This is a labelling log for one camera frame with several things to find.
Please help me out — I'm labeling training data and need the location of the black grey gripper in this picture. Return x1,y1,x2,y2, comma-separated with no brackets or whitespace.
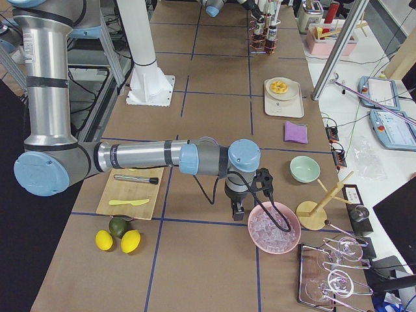
225,174,250,221

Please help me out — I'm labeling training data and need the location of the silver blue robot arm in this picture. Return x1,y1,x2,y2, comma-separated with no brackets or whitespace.
12,1,261,220

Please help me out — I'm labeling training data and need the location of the glass rack tray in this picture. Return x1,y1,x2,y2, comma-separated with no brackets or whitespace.
297,235,373,311

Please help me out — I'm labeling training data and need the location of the cream tray with bear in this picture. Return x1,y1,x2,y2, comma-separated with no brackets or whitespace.
264,81,304,118

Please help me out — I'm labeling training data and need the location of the tea bottle front rack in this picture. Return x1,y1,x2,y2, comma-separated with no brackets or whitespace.
265,21,277,54

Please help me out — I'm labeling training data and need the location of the pink bowl of ice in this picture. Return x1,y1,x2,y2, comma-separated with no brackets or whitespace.
248,201,301,254

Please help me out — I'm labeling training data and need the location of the wooden mug tree stand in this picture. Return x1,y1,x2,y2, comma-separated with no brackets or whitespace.
296,171,354,231

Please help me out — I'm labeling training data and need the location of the mint green bowl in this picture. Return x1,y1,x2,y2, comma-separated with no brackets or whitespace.
289,155,320,183

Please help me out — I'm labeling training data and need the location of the steel muddler black tip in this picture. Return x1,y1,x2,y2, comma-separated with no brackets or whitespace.
113,174,159,185

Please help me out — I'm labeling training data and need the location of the purple folded cloth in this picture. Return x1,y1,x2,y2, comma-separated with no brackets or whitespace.
284,121,308,144

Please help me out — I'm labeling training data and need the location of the yellow plastic knife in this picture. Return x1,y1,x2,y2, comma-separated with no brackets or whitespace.
109,199,150,206

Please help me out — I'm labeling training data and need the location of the yellow lemon right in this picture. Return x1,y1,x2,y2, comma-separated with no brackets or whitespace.
121,229,141,254

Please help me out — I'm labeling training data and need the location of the yellow lemon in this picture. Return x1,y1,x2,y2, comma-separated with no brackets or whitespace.
121,229,141,254
95,229,113,251

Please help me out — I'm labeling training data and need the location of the black scale with cup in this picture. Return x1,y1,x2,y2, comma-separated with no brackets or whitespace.
343,184,373,237

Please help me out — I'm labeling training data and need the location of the green lime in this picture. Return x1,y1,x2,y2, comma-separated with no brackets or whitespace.
109,216,129,239

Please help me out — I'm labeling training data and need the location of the wooden cutting board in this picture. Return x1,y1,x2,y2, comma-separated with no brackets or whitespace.
96,168,164,220

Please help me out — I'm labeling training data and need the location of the cream round plate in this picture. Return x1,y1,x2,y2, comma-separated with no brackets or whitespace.
265,77,298,101

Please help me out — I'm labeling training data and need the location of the glazed donut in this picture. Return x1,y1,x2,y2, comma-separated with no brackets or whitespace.
270,81,289,94

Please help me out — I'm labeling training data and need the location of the yellow lemon left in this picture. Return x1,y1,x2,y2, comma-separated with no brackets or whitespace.
95,229,113,251

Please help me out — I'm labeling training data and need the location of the clear plastic bag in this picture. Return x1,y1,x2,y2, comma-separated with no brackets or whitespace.
352,136,387,181

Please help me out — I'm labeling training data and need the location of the teach pendant lower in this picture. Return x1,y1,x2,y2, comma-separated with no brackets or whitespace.
369,109,415,151

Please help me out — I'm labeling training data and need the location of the teach pendant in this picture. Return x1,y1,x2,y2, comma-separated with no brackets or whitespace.
369,109,415,151
358,76,400,111

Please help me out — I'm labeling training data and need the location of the teach pendant upper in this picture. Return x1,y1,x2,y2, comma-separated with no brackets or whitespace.
358,76,400,111

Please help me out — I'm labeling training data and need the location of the pink storage box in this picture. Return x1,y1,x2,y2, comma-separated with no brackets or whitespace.
306,26,358,56

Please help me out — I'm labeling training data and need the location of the black braided cable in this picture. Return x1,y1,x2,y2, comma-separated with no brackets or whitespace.
193,171,293,233

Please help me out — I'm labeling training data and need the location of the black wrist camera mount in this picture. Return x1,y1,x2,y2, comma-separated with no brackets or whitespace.
252,168,274,198

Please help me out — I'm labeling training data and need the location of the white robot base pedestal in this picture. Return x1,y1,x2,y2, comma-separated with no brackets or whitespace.
117,0,176,107

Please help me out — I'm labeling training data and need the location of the copper wire bottle rack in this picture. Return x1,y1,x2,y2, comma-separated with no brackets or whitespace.
249,1,282,55

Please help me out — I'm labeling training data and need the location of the aluminium frame post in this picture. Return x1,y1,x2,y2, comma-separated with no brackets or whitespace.
311,0,369,101

